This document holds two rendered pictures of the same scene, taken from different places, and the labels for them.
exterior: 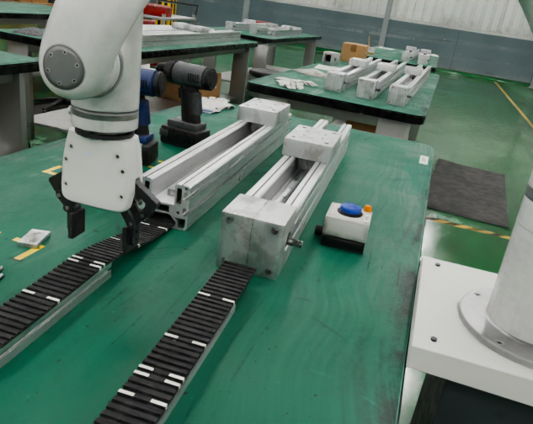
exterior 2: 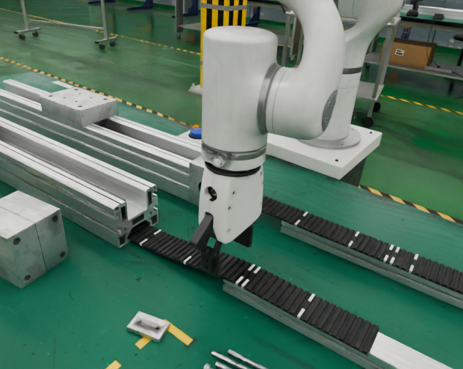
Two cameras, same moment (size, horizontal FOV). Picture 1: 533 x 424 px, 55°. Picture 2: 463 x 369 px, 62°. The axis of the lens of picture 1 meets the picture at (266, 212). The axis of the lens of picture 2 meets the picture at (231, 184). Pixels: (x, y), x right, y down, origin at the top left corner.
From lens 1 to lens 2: 0.83 m
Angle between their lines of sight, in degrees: 62
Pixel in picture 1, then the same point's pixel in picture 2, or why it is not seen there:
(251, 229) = not seen: hidden behind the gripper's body
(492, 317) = (325, 138)
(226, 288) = (290, 211)
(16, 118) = not seen: outside the picture
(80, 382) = (377, 302)
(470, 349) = (343, 154)
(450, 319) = (317, 150)
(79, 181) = (239, 217)
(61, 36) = (336, 83)
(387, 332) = (309, 175)
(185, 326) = (337, 236)
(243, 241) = not seen: hidden behind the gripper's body
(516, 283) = (336, 115)
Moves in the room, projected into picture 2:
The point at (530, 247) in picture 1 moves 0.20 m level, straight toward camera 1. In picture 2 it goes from (341, 95) to (417, 120)
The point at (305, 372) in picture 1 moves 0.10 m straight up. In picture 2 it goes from (349, 211) to (360, 168)
